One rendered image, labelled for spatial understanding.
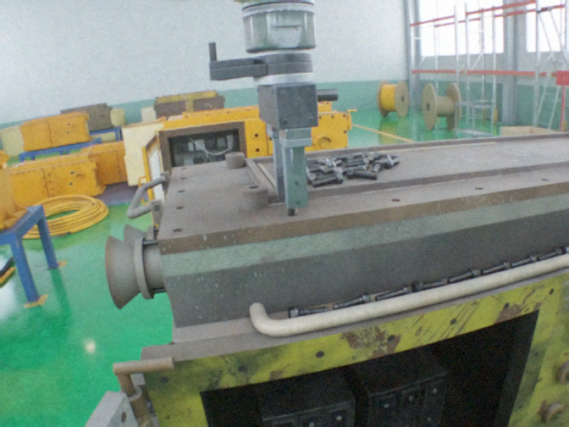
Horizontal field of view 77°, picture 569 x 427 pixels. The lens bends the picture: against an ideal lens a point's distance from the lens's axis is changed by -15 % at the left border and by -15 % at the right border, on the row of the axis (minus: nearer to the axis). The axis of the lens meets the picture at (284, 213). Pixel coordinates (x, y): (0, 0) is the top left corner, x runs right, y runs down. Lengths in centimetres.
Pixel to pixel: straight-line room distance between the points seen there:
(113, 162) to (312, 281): 675
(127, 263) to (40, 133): 896
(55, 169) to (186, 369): 625
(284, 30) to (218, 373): 42
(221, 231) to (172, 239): 6
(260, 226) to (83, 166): 611
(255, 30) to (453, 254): 43
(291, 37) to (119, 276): 43
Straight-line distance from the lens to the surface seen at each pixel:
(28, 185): 689
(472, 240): 68
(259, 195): 58
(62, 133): 943
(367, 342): 56
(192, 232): 53
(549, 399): 95
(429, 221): 62
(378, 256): 59
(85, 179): 661
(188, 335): 56
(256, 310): 55
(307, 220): 54
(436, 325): 61
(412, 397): 101
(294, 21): 49
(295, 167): 50
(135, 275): 67
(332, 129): 331
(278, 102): 46
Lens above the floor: 154
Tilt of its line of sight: 19 degrees down
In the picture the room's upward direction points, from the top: 4 degrees counter-clockwise
